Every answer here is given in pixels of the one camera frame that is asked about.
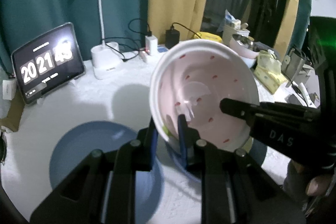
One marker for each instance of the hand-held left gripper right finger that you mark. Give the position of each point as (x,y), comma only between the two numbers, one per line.
(183,140)

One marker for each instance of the blue and white packet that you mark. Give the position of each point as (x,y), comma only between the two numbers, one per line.
(232,20)

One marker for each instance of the cream bowl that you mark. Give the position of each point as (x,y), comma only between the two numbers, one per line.
(247,145)

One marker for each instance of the cardboard box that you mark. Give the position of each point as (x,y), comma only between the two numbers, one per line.
(13,116)

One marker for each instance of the blue bowl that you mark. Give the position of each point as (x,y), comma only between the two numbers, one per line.
(260,154)

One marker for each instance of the black charger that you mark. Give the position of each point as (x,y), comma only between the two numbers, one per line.
(172,39)

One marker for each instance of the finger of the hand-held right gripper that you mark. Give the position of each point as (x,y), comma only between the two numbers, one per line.
(233,106)
(286,108)

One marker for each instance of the yellow flat packet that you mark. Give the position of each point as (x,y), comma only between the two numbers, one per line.
(207,36)

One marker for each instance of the tablet showing clock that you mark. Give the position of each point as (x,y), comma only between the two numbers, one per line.
(47,69)

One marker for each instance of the small white box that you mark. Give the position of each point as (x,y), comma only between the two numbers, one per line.
(8,90)

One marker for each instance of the pink dotted bowl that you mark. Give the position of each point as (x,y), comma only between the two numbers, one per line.
(204,74)

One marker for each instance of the grey metal stand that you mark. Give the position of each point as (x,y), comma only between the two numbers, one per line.
(295,64)

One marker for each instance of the blue plate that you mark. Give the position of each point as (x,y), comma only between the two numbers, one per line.
(86,150)

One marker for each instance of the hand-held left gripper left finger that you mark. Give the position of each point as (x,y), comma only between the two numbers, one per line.
(153,146)

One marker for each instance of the white charger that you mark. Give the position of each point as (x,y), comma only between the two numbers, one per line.
(151,44)

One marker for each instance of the white tube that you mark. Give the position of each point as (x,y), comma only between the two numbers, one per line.
(305,94)

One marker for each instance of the white power strip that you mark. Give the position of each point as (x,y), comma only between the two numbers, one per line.
(143,55)

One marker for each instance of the white desk lamp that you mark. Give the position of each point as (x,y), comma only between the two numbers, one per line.
(105,66)

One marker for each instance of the person's right hand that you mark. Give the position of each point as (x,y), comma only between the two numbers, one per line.
(316,185)

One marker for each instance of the pink and white cup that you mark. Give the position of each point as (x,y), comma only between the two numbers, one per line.
(241,52)

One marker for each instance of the yellow tissue packet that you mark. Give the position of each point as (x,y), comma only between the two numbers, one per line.
(269,61)
(270,81)

